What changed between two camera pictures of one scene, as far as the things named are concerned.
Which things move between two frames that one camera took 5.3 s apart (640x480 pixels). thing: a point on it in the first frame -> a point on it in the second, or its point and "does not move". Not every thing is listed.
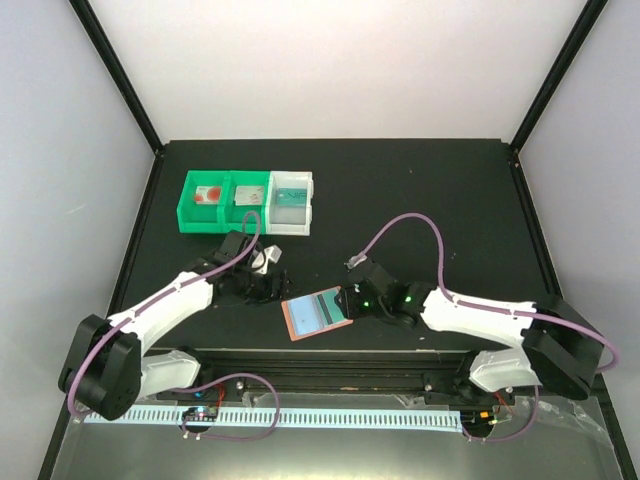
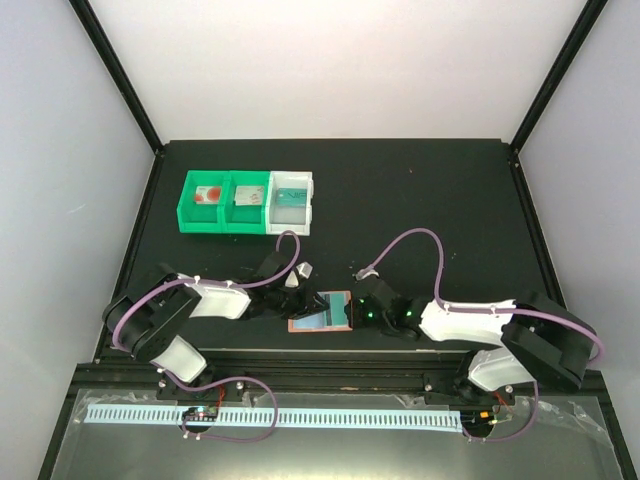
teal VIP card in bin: (292, 197) does not move
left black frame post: (117, 73) does not move
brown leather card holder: (313, 314) does not move
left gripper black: (275, 291) -> (306, 302)
